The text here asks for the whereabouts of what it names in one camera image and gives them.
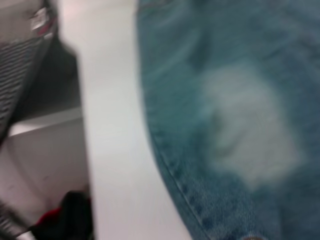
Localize white red power strip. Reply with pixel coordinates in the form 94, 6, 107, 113
29, 6, 59, 39

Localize black red bag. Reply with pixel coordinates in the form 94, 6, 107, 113
26, 190, 94, 240

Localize black keyboard stand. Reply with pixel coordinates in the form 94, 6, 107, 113
16, 37, 83, 119

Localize black keyboard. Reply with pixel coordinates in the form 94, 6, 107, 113
0, 41, 50, 144

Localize blue denim shorts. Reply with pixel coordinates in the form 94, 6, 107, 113
136, 0, 320, 240

